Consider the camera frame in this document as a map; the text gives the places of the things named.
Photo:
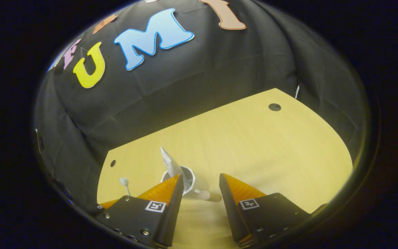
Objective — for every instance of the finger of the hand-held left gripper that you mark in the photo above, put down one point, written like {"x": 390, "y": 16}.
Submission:
{"x": 108, "y": 204}

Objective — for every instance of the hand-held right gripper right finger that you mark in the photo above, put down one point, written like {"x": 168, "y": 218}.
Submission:
{"x": 230, "y": 211}

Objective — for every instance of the white toothpaste tube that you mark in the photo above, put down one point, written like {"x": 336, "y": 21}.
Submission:
{"x": 169, "y": 162}

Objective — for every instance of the wooden desktop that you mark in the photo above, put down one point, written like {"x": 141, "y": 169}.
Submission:
{"x": 254, "y": 148}

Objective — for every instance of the small white strip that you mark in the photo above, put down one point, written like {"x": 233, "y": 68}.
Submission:
{"x": 297, "y": 91}

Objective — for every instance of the black backdrop cloth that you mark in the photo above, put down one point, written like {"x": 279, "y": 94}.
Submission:
{"x": 185, "y": 83}

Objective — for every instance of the pale blue toothbrush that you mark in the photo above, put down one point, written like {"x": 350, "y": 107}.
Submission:
{"x": 124, "y": 181}

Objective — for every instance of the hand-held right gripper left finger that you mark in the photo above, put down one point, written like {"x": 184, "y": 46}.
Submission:
{"x": 171, "y": 214}

